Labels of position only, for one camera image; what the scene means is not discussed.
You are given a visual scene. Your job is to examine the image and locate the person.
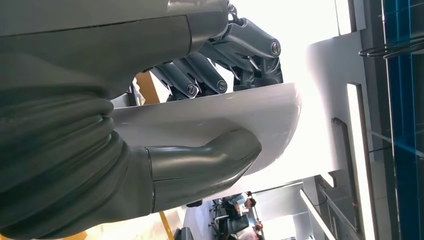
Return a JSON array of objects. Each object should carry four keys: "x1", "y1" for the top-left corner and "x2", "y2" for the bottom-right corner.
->
[
  {"x1": 228, "y1": 192, "x2": 258, "y2": 216},
  {"x1": 236, "y1": 223, "x2": 264, "y2": 240}
]

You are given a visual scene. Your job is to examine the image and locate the black curved rail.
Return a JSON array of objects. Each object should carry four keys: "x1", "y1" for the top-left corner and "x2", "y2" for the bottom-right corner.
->
[{"x1": 357, "y1": 34, "x2": 424, "y2": 61}]

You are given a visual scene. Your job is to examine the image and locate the black office chair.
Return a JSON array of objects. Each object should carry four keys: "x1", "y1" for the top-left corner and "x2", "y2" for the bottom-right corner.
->
[{"x1": 211, "y1": 215, "x2": 250, "y2": 237}]

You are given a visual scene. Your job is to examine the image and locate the cardboard box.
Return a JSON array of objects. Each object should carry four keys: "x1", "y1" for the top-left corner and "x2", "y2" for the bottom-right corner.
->
[{"x1": 133, "y1": 71, "x2": 162, "y2": 106}]

